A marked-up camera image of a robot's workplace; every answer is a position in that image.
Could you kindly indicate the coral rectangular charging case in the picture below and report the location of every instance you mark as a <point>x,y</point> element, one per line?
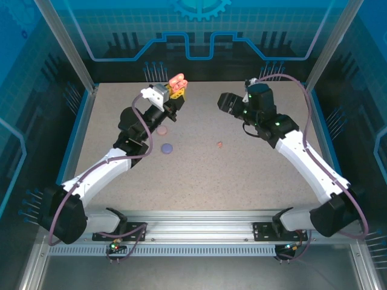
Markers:
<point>178,81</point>

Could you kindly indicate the pink round charging case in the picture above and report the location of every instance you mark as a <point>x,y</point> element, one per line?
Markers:
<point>162,130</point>

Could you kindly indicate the purple round charging case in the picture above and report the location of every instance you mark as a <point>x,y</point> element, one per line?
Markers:
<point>167,148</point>

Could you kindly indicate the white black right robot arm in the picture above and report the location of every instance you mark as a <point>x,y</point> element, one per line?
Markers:
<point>314,163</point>

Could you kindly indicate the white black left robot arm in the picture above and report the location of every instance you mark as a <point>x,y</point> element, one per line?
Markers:
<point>96,172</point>

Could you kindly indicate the coral earbud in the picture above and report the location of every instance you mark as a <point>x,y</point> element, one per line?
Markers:
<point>219,144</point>

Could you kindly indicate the blue table edge strip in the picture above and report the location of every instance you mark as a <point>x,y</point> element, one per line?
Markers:
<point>74,136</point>
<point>324,136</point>

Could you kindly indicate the small LED connector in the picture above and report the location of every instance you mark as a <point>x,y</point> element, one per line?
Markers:
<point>115,246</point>
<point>290,247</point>

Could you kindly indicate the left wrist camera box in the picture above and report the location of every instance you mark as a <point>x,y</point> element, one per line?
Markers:
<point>155,95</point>

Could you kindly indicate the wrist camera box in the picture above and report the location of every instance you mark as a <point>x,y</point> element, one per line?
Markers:
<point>251,82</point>
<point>155,95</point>

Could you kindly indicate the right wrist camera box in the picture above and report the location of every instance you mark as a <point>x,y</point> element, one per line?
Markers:
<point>251,82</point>

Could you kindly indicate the aluminium corner post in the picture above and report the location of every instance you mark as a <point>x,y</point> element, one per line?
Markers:
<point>68,45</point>
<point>331,45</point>

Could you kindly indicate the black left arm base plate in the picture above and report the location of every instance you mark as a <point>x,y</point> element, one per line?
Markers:
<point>133,231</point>

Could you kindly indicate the aluminium mounting rail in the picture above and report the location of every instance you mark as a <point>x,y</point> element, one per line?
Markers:
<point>196,223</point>

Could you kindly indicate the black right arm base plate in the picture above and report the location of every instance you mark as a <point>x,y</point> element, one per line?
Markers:
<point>263,231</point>

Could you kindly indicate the aluminium tray frame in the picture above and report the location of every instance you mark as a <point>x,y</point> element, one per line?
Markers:
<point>196,272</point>

